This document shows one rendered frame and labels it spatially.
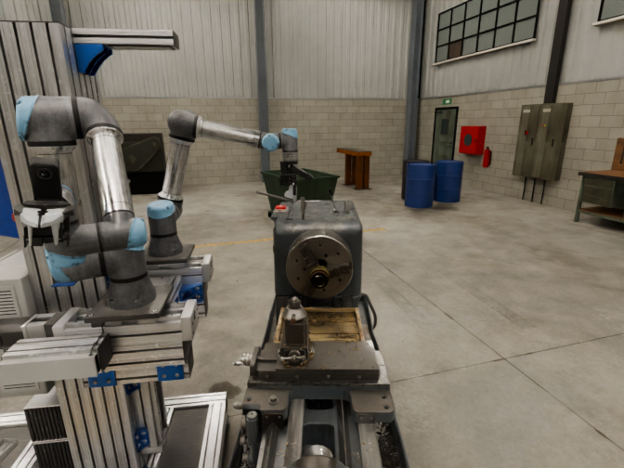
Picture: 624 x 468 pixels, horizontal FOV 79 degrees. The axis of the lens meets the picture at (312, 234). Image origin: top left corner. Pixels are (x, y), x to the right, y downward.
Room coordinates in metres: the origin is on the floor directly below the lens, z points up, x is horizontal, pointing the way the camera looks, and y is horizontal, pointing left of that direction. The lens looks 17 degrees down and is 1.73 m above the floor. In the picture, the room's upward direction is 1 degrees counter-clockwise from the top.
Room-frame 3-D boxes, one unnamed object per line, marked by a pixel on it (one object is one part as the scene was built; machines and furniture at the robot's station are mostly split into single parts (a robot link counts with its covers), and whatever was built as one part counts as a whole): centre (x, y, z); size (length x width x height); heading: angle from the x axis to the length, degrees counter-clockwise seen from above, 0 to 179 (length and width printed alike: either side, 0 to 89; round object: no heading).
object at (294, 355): (1.15, 0.06, 0.99); 0.20 x 0.10 x 0.05; 179
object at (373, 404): (1.07, -0.02, 0.90); 0.47 x 0.30 x 0.06; 89
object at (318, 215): (2.09, -0.03, 1.06); 0.59 x 0.48 x 0.39; 179
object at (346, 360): (1.12, 0.00, 0.95); 0.43 x 0.17 x 0.05; 89
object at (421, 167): (7.91, -2.28, 0.44); 0.59 x 0.59 x 0.88
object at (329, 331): (1.44, -0.03, 0.89); 0.36 x 0.30 x 0.04; 89
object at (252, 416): (0.94, 0.19, 0.84); 0.04 x 0.04 x 0.10; 89
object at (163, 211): (1.66, 0.68, 1.33); 0.13 x 0.12 x 0.14; 9
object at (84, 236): (0.87, 0.58, 1.46); 0.11 x 0.08 x 0.11; 119
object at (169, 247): (1.65, 0.68, 1.21); 0.15 x 0.15 x 0.10
